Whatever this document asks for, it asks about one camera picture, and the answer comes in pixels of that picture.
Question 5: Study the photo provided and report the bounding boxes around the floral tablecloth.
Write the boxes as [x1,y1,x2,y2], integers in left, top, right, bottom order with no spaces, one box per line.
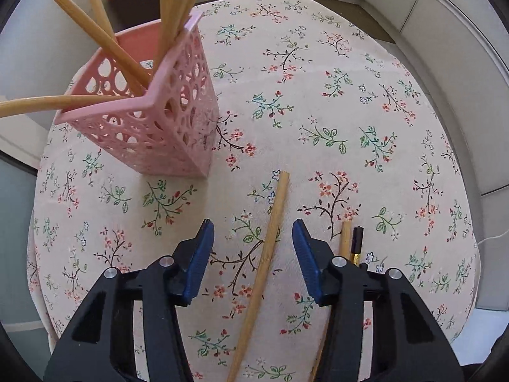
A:
[26,0,480,382]

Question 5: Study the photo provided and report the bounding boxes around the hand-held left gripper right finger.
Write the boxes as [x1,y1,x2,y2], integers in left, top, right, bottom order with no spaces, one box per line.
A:
[292,218,466,382]

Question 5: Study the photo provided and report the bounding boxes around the pink perforated plastic basket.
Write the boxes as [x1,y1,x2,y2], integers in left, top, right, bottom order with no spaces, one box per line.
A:
[53,11,220,178]

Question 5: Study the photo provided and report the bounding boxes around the brown trash bin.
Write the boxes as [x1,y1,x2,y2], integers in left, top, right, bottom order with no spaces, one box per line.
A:
[108,0,165,34]

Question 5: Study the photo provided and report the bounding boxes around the black chopstick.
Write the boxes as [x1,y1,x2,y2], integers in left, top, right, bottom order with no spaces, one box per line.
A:
[349,226,365,267]

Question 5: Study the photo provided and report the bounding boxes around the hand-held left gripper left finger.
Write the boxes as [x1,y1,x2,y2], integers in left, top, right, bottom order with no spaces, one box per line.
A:
[43,218,215,382]

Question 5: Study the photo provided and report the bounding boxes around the white cable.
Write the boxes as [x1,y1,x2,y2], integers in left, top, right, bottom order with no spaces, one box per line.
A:
[475,232,500,248]

